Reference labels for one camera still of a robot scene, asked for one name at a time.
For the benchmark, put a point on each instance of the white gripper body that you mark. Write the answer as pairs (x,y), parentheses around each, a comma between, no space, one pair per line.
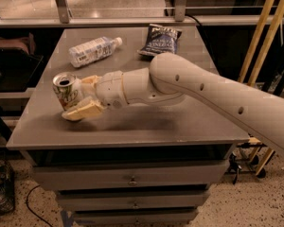
(111,89)

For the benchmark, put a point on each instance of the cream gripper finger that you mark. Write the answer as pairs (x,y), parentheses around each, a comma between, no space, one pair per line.
(89,85)
(88,107)

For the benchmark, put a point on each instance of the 7up soda can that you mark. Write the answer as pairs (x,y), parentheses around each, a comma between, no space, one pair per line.
(67,88)

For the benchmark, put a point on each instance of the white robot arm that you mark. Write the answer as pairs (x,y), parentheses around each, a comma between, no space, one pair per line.
(169,77)

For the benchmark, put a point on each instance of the clear plastic water bottle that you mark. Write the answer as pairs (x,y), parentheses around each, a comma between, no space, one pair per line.
(95,50)

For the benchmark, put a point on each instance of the blue chip bag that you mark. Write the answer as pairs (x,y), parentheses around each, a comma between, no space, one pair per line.
(161,39)

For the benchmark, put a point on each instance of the dark chair at left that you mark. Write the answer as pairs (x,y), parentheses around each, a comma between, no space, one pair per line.
(20,65)

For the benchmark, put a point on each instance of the grey drawer cabinet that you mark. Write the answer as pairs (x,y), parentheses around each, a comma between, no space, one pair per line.
(138,134)

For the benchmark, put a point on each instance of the bottom grey drawer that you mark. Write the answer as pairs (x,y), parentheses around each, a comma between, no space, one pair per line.
(136,217)

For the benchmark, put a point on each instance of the grey drawer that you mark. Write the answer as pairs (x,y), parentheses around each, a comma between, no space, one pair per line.
(133,200)
(136,217)
(129,175)

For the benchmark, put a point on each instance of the metal window railing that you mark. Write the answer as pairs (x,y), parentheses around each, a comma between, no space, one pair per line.
(71,13)

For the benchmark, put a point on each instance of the top grey drawer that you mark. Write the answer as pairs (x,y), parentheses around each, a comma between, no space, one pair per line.
(129,175)

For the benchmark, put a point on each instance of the middle grey drawer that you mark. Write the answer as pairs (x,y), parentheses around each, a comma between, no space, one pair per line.
(133,200)

